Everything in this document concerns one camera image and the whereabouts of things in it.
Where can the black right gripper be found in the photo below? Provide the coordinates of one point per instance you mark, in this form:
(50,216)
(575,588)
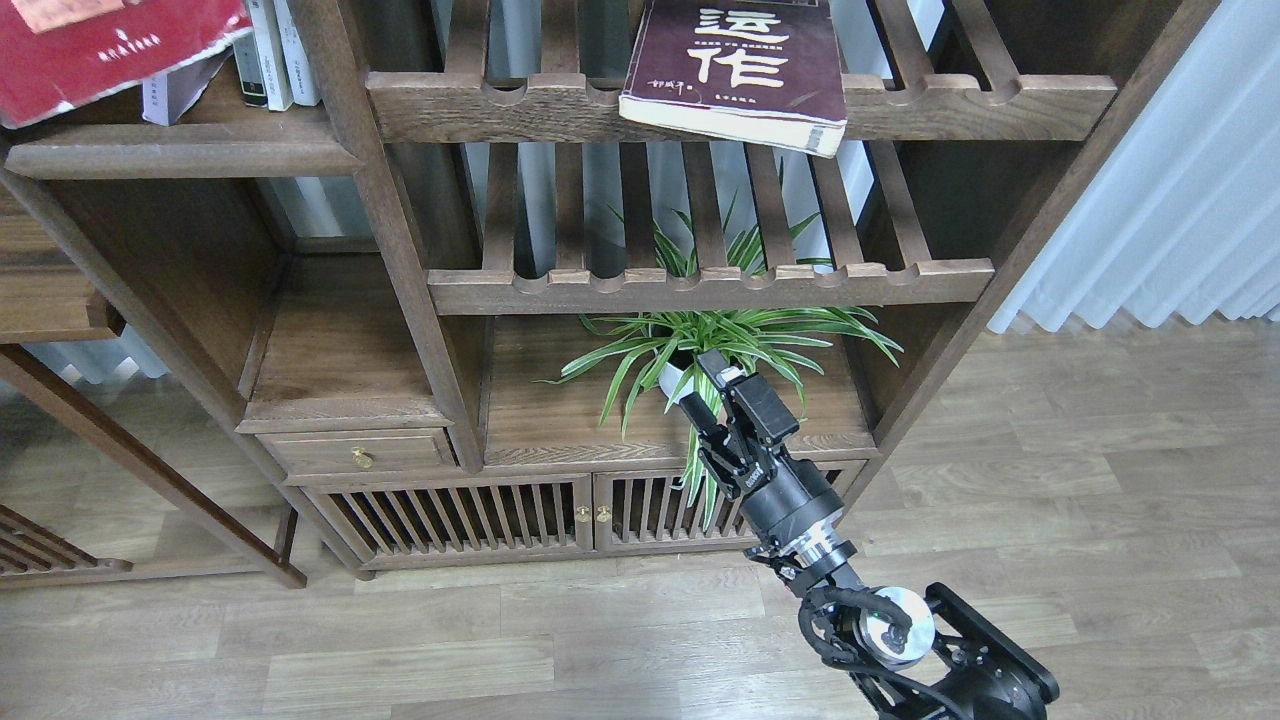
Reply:
(788,503)

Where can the large maroon book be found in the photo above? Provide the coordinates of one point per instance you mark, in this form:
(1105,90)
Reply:
(751,71)

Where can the white lavender paperback book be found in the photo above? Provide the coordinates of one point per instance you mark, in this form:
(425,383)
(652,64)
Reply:
(166,96)

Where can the red paperback book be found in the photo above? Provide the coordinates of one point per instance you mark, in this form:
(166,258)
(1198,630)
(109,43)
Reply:
(59,55)

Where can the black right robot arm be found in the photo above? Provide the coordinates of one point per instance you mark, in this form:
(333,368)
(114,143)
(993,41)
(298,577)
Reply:
(914,656)

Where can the white plant pot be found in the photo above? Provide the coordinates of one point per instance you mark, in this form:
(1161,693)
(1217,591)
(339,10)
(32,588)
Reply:
(677,382)

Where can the green spider plant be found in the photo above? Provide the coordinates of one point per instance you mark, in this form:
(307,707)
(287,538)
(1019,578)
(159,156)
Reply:
(777,338)

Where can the dark wooden bookshelf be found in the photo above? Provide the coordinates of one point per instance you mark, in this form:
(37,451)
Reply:
(394,269)

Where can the brass drawer knob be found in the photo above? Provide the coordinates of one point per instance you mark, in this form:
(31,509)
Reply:
(362,458)

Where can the white pleated curtain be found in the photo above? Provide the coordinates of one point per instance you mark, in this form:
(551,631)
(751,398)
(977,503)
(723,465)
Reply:
(1183,219)

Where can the white upright book right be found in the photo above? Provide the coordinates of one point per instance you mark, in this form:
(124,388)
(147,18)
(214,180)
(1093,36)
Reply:
(299,72)

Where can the white upright book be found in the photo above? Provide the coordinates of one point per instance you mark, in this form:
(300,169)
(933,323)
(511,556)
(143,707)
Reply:
(263,77)
(299,72)

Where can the white upright book left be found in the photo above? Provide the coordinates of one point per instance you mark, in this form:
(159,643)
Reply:
(263,77)

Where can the wooden side furniture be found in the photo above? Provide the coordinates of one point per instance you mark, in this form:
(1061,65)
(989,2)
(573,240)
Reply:
(47,298)

